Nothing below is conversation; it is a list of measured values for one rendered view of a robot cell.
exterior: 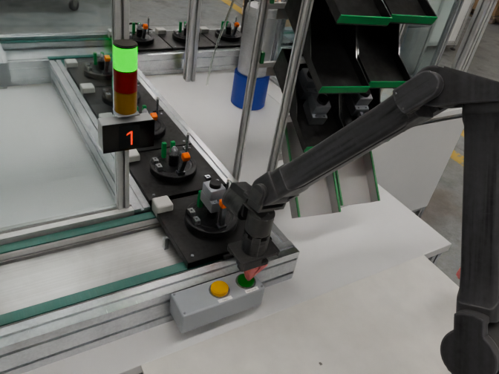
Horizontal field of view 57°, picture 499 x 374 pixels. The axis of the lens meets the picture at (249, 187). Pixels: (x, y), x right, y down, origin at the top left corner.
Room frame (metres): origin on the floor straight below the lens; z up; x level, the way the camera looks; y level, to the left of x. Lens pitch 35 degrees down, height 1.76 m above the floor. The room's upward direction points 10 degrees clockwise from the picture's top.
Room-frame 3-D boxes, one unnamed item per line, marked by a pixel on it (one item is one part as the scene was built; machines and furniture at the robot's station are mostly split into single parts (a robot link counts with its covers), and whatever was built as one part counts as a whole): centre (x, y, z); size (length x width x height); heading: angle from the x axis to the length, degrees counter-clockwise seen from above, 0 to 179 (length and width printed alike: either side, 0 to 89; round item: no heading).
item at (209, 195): (0.95, 0.09, 1.06); 0.08 x 0.04 x 0.07; 37
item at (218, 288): (0.72, 0.02, 0.96); 0.04 x 0.04 x 0.02
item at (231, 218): (0.94, 0.08, 0.98); 0.14 x 0.14 x 0.02
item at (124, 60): (0.93, 0.31, 1.38); 0.05 x 0.05 x 0.05
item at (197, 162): (1.15, 0.24, 1.01); 0.24 x 0.24 x 0.13; 37
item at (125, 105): (0.93, 0.31, 1.28); 0.05 x 0.05 x 0.05
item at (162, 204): (0.96, 0.22, 0.97); 0.05 x 0.05 x 0.04; 37
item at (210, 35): (2.48, 0.26, 1.01); 0.24 x 0.24 x 0.13; 37
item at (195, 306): (0.72, 0.02, 0.93); 0.21 x 0.07 x 0.06; 127
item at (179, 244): (0.94, 0.08, 0.96); 0.24 x 0.24 x 0.02; 37
